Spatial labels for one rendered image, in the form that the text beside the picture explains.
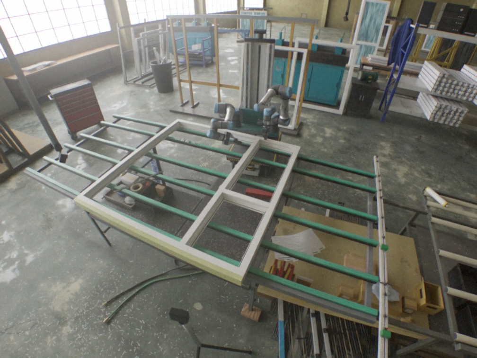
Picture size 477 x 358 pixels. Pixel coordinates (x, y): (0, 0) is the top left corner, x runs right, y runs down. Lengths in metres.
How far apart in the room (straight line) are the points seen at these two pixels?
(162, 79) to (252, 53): 3.97
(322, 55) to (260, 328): 5.09
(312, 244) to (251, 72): 2.07
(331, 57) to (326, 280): 4.69
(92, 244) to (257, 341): 2.07
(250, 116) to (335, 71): 3.07
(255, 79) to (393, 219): 2.49
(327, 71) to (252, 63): 3.03
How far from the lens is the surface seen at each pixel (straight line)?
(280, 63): 5.85
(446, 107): 5.68
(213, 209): 1.71
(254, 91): 3.03
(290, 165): 2.07
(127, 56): 11.07
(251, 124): 3.11
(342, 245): 1.99
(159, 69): 6.44
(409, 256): 2.21
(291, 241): 1.88
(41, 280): 3.13
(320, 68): 5.71
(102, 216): 1.90
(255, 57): 2.91
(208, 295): 2.34
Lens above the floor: 2.18
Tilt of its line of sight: 41 degrees down
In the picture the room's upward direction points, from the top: straight up
